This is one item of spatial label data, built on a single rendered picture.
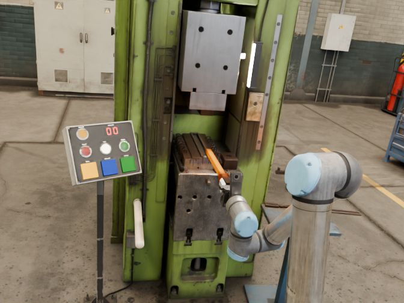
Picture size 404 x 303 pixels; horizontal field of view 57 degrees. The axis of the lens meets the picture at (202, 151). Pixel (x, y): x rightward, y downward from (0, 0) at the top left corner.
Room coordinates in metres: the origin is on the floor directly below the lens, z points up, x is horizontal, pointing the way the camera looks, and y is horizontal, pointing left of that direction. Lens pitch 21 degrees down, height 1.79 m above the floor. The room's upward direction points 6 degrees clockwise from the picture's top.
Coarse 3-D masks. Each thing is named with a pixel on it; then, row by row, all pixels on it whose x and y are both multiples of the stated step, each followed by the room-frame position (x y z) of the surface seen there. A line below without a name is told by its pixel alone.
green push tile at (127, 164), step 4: (132, 156) 1.77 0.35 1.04; (120, 160) 1.73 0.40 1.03; (124, 160) 1.74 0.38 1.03; (128, 160) 1.75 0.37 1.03; (132, 160) 1.76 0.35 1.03; (124, 164) 1.73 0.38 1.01; (128, 164) 1.74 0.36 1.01; (132, 164) 1.75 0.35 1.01; (124, 168) 1.72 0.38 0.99; (128, 168) 1.73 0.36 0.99; (132, 168) 1.74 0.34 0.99; (124, 172) 1.71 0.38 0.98
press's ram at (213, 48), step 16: (192, 16) 1.96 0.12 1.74; (208, 16) 1.98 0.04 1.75; (224, 16) 2.00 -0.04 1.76; (240, 16) 2.02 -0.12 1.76; (192, 32) 1.96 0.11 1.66; (208, 32) 1.98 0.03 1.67; (224, 32) 2.00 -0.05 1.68; (240, 32) 2.02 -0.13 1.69; (192, 48) 1.97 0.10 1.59; (208, 48) 1.98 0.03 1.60; (224, 48) 2.00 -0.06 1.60; (240, 48) 2.02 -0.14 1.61; (192, 64) 1.97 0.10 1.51; (208, 64) 1.99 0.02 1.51; (224, 64) 2.00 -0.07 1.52; (192, 80) 1.97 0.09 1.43; (208, 80) 1.99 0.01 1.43; (224, 80) 2.01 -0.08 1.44
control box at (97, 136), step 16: (64, 128) 1.69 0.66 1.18; (80, 128) 1.70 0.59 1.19; (96, 128) 1.75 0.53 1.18; (112, 128) 1.79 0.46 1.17; (128, 128) 1.84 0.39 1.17; (80, 144) 1.66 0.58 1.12; (96, 144) 1.71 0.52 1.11; (112, 144) 1.75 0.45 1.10; (128, 144) 1.80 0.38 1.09; (80, 160) 1.62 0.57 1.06; (96, 160) 1.67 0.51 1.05; (80, 176) 1.59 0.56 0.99; (112, 176) 1.67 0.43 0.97
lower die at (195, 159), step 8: (176, 136) 2.33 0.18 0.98; (184, 136) 2.32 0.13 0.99; (192, 136) 2.31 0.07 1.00; (200, 136) 2.35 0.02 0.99; (192, 144) 2.19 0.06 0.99; (208, 144) 2.21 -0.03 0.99; (184, 152) 2.07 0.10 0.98; (192, 152) 2.05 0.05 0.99; (200, 152) 2.04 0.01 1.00; (184, 160) 1.97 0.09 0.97; (192, 160) 1.98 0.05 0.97; (200, 160) 1.99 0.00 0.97; (208, 160) 2.00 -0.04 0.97; (184, 168) 1.97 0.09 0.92; (192, 168) 1.98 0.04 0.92; (200, 168) 1.99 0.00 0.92; (208, 168) 2.00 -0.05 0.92
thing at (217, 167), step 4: (208, 152) 1.91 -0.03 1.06; (212, 152) 1.91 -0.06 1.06; (208, 156) 1.88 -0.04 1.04; (212, 156) 1.85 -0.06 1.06; (212, 160) 1.79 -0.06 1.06; (216, 160) 1.80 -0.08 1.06; (212, 164) 1.78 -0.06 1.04; (216, 164) 1.74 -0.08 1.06; (216, 168) 1.69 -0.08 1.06; (220, 168) 1.69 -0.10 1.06; (216, 172) 1.68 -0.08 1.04; (220, 172) 1.64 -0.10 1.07; (224, 172) 1.65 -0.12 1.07; (220, 176) 1.60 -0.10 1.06; (224, 176) 1.59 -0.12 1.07; (228, 176) 1.61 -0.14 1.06; (224, 180) 1.54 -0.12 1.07; (228, 180) 1.54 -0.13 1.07; (228, 184) 1.52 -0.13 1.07
